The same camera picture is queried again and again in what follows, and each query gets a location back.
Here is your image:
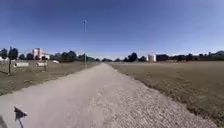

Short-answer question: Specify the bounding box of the white board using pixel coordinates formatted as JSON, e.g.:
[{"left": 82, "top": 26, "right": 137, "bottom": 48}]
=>
[
  {"left": 35, "top": 61, "right": 48, "bottom": 68},
  {"left": 13, "top": 61, "right": 30, "bottom": 68}
]

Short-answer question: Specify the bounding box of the dry grass field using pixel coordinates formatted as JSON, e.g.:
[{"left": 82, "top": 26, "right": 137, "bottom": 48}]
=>
[
  {"left": 0, "top": 60, "right": 100, "bottom": 97},
  {"left": 108, "top": 59, "right": 224, "bottom": 128}
]

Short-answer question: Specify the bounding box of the white building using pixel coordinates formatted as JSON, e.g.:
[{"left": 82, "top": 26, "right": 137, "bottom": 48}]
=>
[{"left": 147, "top": 54, "right": 157, "bottom": 63}]

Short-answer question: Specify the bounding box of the thin tall pole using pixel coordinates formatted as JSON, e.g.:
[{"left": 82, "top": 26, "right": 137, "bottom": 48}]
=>
[{"left": 83, "top": 19, "right": 88, "bottom": 67}]

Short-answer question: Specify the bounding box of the grey gravel path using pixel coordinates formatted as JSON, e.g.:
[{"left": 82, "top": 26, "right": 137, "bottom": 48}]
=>
[{"left": 0, "top": 62, "right": 219, "bottom": 128}]

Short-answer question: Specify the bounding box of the row of trees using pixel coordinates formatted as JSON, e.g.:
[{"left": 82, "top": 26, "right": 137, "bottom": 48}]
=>
[
  {"left": 101, "top": 50, "right": 224, "bottom": 63},
  {"left": 0, "top": 46, "right": 102, "bottom": 63}
]

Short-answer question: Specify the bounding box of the short post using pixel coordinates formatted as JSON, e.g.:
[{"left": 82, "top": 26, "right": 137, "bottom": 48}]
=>
[{"left": 8, "top": 46, "right": 13, "bottom": 75}]

